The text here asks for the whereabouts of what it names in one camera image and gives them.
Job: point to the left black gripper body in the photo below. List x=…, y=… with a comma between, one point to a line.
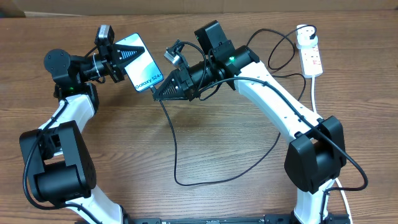
x=108, y=63

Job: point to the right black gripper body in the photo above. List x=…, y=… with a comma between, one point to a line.
x=201, y=75

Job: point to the blue Galaxy smartphone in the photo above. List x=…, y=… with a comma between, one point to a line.
x=143, y=71

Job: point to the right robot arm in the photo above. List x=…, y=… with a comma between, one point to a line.
x=316, y=146

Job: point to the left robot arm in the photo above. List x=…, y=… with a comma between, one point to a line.
x=58, y=169

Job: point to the white charger plug adapter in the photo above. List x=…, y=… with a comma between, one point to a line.
x=304, y=38

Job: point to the white power strip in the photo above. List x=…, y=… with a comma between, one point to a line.
x=310, y=60

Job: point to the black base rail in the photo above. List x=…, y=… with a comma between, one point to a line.
x=242, y=220

